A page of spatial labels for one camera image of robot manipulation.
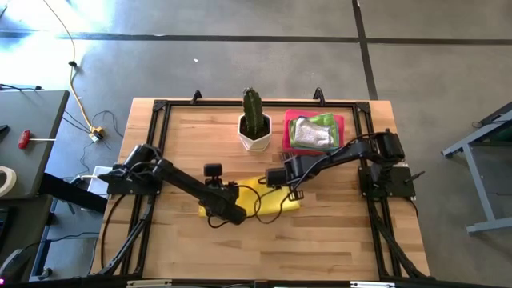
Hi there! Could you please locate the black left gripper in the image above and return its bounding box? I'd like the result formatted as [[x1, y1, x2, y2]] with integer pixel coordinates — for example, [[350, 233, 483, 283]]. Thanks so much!
[[199, 162, 248, 226]]

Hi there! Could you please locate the yellow microfiber towel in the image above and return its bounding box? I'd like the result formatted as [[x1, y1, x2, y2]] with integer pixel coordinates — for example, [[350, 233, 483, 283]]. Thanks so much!
[[198, 176, 302, 218]]

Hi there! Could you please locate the grey microfiber towel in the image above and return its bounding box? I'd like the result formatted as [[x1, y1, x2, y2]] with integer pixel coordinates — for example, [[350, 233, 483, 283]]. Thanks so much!
[[294, 116, 335, 149]]

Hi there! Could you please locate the green microfiber towel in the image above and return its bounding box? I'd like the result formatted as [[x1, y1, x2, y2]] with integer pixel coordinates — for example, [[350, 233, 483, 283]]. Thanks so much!
[[288, 112, 340, 151]]

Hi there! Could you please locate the pink plastic bin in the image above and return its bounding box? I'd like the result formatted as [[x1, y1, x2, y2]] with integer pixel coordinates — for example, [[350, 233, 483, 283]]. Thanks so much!
[[282, 109, 346, 157]]

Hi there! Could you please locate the white faceted plant pot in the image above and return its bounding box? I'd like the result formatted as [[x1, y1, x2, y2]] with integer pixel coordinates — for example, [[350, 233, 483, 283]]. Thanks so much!
[[238, 113, 274, 152]]

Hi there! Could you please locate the green cactus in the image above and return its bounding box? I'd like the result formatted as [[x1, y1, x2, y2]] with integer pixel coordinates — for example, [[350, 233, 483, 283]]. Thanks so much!
[[242, 86, 266, 137]]

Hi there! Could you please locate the yellow plug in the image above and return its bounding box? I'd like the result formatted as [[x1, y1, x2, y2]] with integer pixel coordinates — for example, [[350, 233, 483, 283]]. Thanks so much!
[[88, 126, 106, 143]]

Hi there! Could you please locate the black beam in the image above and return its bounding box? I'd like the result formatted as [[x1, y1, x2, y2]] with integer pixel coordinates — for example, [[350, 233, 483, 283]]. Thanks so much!
[[38, 171, 110, 215]]

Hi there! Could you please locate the grey side table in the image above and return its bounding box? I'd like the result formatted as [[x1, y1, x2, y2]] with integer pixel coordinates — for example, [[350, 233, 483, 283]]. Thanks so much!
[[0, 90, 71, 201]]

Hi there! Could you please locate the beige tape roll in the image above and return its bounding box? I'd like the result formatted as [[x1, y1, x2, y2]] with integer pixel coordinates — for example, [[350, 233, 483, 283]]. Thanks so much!
[[0, 166, 18, 198]]

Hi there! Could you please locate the black rounded device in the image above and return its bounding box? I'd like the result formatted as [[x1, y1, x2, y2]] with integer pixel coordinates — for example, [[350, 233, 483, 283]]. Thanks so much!
[[0, 247, 32, 284]]

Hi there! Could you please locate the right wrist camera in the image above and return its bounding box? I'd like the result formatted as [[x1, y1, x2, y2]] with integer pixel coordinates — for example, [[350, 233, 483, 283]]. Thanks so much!
[[265, 167, 286, 187]]

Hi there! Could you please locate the black camera cable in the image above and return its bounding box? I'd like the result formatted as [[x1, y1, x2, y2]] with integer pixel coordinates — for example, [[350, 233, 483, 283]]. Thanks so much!
[[206, 183, 281, 230], [254, 134, 385, 225]]

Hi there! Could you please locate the black aluminium frame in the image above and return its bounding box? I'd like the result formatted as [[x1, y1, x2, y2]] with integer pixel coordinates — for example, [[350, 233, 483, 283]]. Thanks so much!
[[90, 86, 432, 288]]

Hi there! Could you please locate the silver bracket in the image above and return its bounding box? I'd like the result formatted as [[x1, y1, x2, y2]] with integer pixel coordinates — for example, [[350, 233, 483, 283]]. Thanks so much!
[[350, 281, 396, 288], [126, 279, 174, 288]]

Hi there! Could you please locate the black floor cable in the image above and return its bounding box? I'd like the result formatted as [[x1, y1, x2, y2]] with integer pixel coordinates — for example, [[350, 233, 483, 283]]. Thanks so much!
[[62, 109, 124, 178], [470, 114, 512, 131]]

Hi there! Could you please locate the grey metal table frame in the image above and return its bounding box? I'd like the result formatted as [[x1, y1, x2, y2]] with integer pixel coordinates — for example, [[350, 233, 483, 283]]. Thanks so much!
[[441, 101, 512, 236]]

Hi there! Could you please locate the red-handled screwdriver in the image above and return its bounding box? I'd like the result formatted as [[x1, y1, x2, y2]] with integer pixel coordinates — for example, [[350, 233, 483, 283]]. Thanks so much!
[[17, 128, 57, 150]]

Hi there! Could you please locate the yellow cable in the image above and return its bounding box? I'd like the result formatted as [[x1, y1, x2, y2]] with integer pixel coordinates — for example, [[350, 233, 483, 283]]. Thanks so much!
[[42, 0, 101, 133]]

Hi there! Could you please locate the thin black cable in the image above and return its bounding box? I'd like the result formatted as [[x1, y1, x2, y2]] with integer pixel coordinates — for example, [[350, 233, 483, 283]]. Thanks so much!
[[0, 82, 43, 93]]

